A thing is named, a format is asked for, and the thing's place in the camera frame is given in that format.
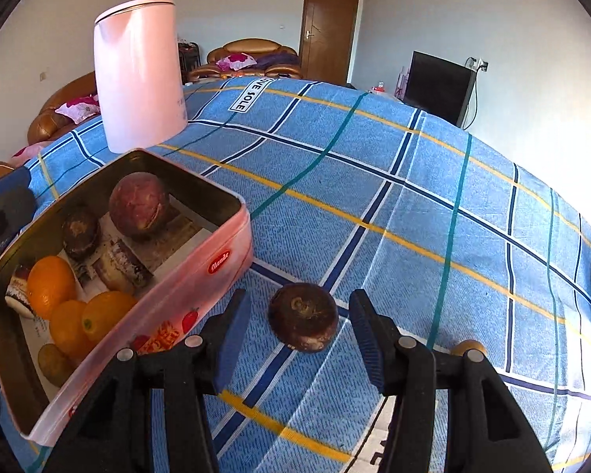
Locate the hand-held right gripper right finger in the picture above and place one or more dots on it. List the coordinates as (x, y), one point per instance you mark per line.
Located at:
(369, 345)

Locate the printed paper leaflet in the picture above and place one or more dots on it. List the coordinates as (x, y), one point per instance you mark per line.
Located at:
(192, 226)

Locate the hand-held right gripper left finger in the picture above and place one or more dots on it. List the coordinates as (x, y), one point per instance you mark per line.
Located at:
(234, 340)

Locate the black television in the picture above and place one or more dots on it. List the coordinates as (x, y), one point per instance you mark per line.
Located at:
(436, 88)

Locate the wall power outlet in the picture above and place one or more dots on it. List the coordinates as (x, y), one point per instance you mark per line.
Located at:
(481, 64)

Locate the dark brown room door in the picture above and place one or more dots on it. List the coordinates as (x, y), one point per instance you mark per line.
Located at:
(330, 29)

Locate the pink electric kettle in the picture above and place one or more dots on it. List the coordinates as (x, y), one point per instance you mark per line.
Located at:
(138, 74)

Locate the pink paper bag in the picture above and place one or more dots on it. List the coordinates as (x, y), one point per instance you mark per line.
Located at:
(402, 83)

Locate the brown leather sofa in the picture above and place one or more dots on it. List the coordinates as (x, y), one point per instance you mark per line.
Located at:
(54, 118)

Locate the floral pink pillow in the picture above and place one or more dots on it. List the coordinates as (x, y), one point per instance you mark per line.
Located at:
(79, 107)
(236, 61)

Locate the small orange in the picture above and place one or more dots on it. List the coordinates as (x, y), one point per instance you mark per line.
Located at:
(66, 330)
(108, 318)

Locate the stacked dark chairs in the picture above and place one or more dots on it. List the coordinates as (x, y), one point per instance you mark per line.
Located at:
(189, 61)

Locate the brown leather armchair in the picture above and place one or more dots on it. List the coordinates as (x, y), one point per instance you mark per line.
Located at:
(276, 71)

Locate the small yellow-brown round fruit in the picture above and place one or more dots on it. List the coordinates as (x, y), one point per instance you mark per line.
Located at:
(465, 345)

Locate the pink metal tin box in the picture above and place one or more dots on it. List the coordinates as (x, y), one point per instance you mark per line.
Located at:
(202, 266)

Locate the blue plaid tablecloth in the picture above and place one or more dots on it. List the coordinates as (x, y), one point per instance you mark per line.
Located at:
(374, 182)

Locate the large orange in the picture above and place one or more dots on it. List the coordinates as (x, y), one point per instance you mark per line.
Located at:
(51, 286)

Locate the dark brown round fruit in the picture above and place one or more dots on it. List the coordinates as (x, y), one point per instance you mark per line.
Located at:
(303, 318)

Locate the dark brown wrinkled fruit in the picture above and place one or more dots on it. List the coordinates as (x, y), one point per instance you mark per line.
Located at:
(80, 231)

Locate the reddish purple passion fruit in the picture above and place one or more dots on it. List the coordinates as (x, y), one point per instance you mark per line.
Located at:
(139, 204)

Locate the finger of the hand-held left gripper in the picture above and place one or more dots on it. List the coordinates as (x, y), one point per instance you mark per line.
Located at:
(5, 217)

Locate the brown kiwi fruit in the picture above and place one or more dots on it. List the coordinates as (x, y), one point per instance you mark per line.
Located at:
(54, 364)

